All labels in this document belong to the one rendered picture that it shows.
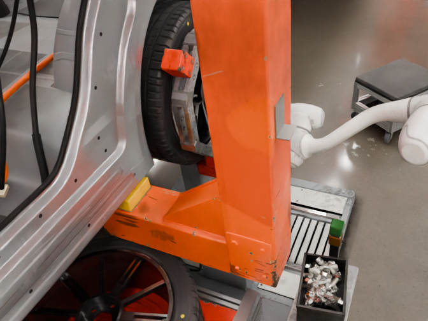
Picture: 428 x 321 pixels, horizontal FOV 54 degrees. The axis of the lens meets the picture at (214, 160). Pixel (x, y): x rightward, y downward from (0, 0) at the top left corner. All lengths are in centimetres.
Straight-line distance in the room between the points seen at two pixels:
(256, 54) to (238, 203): 45
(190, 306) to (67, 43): 95
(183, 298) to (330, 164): 148
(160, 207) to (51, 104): 51
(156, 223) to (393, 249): 124
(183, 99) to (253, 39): 65
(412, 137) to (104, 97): 94
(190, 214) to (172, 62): 50
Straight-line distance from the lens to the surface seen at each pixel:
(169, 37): 150
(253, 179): 107
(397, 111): 166
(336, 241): 143
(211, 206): 125
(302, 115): 184
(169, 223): 141
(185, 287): 146
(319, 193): 232
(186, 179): 206
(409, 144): 143
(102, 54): 127
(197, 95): 182
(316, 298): 133
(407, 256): 222
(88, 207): 128
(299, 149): 177
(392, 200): 245
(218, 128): 101
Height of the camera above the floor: 169
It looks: 39 degrees down
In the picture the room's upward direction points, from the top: 9 degrees counter-clockwise
